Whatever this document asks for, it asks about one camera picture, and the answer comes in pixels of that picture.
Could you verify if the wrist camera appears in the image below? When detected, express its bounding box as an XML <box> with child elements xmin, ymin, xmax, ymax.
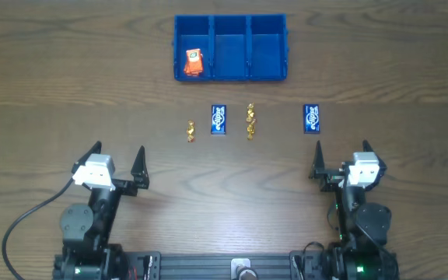
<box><xmin>72</xmin><ymin>153</ymin><xmax>116</xmax><ymax>192</ymax></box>
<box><xmin>346</xmin><ymin>151</ymin><xmax>381</xmax><ymax>188</ymax></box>

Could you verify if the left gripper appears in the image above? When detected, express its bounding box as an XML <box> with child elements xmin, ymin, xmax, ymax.
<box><xmin>71</xmin><ymin>140</ymin><xmax>150</xmax><ymax>197</ymax></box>

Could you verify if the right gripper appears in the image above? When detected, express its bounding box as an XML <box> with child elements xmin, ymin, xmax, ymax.
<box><xmin>308</xmin><ymin>139</ymin><xmax>388</xmax><ymax>193</ymax></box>

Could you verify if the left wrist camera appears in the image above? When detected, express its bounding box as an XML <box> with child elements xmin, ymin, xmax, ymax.
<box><xmin>72</xmin><ymin>153</ymin><xmax>116</xmax><ymax>192</ymax></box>

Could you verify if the mounting rail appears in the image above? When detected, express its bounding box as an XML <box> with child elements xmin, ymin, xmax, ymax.
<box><xmin>52</xmin><ymin>250</ymin><xmax>400</xmax><ymax>280</ymax></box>

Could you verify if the blue tray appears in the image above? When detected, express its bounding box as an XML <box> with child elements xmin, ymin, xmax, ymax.
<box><xmin>173</xmin><ymin>13</ymin><xmax>289</xmax><ymax>82</ymax></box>

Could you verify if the black cable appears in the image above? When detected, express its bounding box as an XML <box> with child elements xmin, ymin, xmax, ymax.
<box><xmin>301</xmin><ymin>201</ymin><xmax>341</xmax><ymax>269</ymax></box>
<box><xmin>1</xmin><ymin>177</ymin><xmax>75</xmax><ymax>280</ymax></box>

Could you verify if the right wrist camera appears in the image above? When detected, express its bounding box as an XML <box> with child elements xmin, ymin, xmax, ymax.
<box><xmin>346</xmin><ymin>151</ymin><xmax>381</xmax><ymax>188</ymax></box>

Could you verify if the blue candy pack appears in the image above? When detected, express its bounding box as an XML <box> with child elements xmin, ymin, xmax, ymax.
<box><xmin>210</xmin><ymin>104</ymin><xmax>228</xmax><ymax>135</ymax></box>
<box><xmin>303</xmin><ymin>103</ymin><xmax>321</xmax><ymax>135</ymax></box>

